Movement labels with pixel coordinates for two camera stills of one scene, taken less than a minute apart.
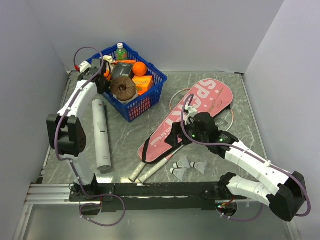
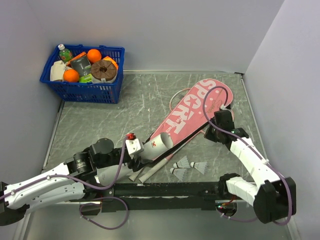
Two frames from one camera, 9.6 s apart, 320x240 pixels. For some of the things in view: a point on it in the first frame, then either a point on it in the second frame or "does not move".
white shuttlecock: (179, 173) does not move
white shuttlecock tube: (101, 135) -> (152, 147)
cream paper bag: (110, 59) -> (57, 70)
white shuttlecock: (201, 166) does not move
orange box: (126, 61) -> (68, 63)
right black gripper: (172, 139) -> (213, 121)
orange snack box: (143, 83) -> (108, 58)
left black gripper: (106, 85) -> (136, 165)
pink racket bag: (210, 96) does not move
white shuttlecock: (183, 163) does not move
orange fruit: (139, 69) -> (94, 55)
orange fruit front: (106, 74) -> (70, 75)
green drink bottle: (121, 53) -> (65, 54)
